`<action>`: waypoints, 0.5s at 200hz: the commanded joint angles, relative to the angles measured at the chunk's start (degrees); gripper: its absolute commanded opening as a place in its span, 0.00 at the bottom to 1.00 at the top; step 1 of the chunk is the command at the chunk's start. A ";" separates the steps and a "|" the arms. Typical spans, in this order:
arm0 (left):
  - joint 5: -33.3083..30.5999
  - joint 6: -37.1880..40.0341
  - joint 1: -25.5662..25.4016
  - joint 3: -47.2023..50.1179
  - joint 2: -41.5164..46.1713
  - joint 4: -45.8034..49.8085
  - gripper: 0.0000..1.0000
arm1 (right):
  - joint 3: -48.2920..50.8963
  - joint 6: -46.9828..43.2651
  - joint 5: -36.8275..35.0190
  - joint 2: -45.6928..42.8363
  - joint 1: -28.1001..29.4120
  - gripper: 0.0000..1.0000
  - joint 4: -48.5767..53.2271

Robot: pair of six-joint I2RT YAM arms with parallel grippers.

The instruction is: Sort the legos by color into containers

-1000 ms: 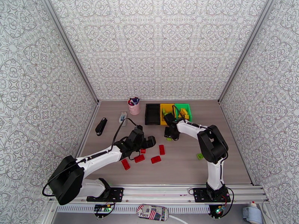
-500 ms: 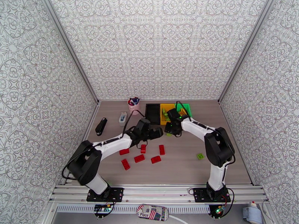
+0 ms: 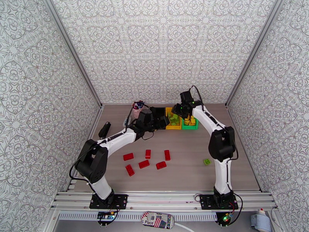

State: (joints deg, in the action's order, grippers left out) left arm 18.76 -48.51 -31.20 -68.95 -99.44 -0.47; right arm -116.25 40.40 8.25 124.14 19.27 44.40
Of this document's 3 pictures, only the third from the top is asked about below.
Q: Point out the black plastic bin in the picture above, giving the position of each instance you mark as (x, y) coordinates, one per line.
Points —
(158, 110)

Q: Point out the small yellow lego brick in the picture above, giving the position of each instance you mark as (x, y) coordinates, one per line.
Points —
(186, 122)
(192, 122)

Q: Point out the black oblong device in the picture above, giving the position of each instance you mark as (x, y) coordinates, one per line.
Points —
(105, 130)

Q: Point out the flag print pouch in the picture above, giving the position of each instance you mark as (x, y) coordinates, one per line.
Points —
(157, 220)

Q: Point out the white bottle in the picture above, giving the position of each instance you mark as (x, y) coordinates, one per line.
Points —
(260, 221)

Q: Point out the green plastic bin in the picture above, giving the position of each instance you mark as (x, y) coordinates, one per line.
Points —
(190, 128)

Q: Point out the aluminium corner post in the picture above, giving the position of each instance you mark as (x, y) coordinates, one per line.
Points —
(74, 52)
(251, 52)

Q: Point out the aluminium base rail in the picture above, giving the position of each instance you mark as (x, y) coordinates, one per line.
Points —
(164, 200)

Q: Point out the white container blue label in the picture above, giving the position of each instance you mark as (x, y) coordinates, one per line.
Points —
(125, 122)

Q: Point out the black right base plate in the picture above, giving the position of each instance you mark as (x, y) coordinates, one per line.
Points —
(205, 202)

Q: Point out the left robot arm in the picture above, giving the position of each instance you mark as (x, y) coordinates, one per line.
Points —
(93, 161)

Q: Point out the yellow plastic bin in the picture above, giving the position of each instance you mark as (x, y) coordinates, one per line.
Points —
(173, 127)

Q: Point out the small circuit board green light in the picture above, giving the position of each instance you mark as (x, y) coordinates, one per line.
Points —
(226, 218)

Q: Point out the red lego brick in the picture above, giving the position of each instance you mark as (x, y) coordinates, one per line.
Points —
(130, 170)
(128, 156)
(161, 165)
(144, 164)
(148, 154)
(167, 155)

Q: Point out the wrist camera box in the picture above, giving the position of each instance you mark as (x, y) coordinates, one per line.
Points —
(186, 96)
(145, 115)

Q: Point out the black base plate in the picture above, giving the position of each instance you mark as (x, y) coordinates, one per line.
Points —
(120, 201)
(205, 202)

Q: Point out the red marker pen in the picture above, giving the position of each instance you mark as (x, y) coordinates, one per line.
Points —
(136, 106)

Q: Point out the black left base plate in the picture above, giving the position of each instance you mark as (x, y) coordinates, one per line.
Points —
(120, 201)

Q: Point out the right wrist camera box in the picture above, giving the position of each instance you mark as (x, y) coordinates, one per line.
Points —
(186, 96)

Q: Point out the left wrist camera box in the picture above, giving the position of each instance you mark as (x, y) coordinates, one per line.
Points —
(145, 115)

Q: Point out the small green lego brick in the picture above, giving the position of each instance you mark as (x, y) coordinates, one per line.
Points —
(206, 161)

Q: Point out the pink pen cup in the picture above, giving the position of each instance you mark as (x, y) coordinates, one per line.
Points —
(135, 114)

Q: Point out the blue marker pen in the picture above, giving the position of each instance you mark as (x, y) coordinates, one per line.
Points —
(140, 103)

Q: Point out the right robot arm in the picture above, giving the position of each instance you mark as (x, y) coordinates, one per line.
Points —
(222, 144)

